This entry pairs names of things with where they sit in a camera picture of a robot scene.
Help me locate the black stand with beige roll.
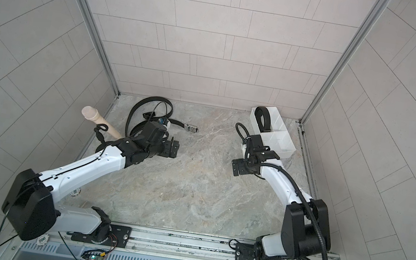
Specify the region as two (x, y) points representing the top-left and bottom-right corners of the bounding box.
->
(81, 106), (123, 153)

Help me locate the black belt with silver buckle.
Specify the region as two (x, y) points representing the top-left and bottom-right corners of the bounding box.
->
(124, 96), (199, 137)

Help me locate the long black belt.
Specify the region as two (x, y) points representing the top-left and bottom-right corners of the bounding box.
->
(254, 106), (272, 133)

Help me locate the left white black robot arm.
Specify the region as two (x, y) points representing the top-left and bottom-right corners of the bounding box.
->
(2, 121), (180, 244)

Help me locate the black corrugated cable hose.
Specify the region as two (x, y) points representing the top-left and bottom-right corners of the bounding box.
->
(242, 161), (344, 260)

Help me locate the left white round sticker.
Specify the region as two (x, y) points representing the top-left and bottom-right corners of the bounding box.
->
(36, 234), (50, 247)

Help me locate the left green circuit board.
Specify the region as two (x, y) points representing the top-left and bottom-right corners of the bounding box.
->
(80, 249), (108, 260)

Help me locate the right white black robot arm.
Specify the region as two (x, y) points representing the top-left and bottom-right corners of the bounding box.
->
(232, 134), (331, 260)

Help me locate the white compartment storage box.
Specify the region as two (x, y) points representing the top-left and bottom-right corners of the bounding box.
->
(249, 106), (296, 159)

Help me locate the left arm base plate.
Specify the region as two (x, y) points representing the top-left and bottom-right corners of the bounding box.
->
(67, 224), (132, 248)

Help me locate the aluminium front rail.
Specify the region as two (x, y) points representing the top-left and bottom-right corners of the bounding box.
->
(9, 203), (350, 260)

